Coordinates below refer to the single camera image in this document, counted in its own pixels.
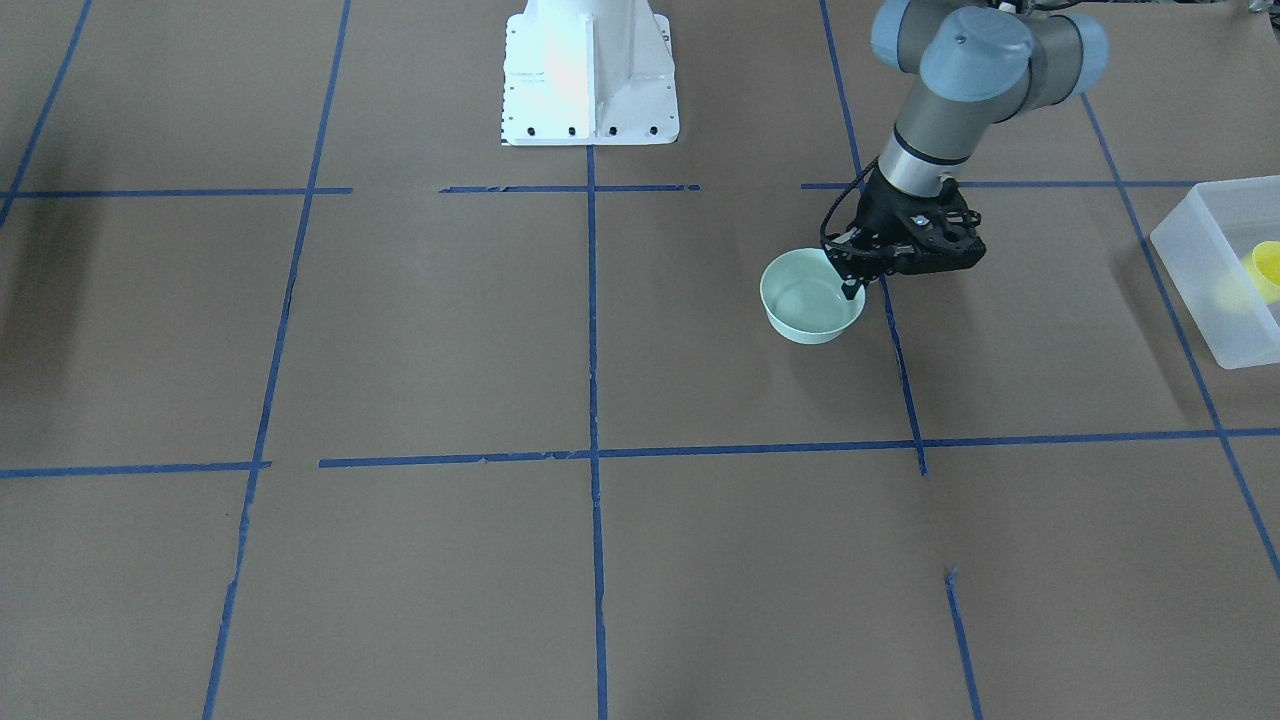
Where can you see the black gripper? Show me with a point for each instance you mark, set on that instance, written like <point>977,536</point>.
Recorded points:
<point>880,216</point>

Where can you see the mint green bowl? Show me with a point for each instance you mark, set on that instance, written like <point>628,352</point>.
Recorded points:
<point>802,297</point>

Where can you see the yellow plastic cup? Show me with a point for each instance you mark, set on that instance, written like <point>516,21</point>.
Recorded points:
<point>1262,266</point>

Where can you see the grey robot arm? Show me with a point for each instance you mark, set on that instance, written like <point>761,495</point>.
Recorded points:
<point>975,64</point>

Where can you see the translucent white plastic box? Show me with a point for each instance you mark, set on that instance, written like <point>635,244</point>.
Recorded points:
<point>1200,242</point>

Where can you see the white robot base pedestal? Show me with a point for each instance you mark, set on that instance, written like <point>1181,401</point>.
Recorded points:
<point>589,73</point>

